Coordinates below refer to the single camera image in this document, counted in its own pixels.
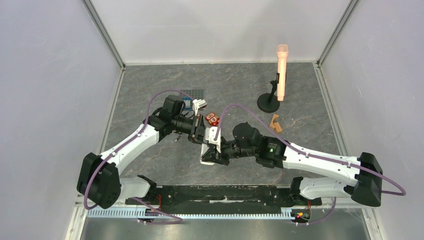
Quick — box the brown wooden block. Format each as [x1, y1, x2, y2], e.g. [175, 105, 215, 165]
[269, 114, 279, 130]
[273, 122, 283, 133]

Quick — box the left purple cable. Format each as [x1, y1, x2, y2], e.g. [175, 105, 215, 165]
[83, 89, 195, 211]

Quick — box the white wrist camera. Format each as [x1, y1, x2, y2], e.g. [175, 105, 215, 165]
[205, 126, 221, 153]
[192, 99, 208, 116]

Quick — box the blue grey lego brick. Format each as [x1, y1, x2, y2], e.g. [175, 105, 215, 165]
[183, 97, 192, 111]

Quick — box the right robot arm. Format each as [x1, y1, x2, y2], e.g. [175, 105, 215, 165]
[200, 122, 383, 207]

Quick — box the red owl toy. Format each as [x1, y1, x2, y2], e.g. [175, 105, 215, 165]
[204, 112, 220, 127]

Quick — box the white cable duct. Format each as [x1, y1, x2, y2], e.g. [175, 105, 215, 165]
[87, 205, 301, 221]

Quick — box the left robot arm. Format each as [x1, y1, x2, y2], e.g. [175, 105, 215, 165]
[76, 94, 210, 210]

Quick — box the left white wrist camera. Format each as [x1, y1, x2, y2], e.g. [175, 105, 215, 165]
[192, 99, 208, 116]

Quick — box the black microphone stand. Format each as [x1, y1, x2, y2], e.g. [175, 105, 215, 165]
[256, 73, 280, 113]

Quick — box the purple cable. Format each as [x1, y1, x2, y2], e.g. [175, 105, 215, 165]
[213, 103, 407, 196]
[83, 89, 195, 211]

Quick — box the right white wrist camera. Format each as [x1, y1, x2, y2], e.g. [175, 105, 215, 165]
[205, 126, 221, 153]

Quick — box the white remote control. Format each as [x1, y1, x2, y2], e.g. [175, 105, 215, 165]
[200, 159, 215, 166]

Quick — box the grey lego baseplate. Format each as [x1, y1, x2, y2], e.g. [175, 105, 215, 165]
[181, 89, 205, 100]

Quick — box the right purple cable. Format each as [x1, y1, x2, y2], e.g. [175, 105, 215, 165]
[213, 103, 407, 196]

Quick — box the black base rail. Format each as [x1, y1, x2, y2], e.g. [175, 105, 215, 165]
[142, 185, 322, 214]

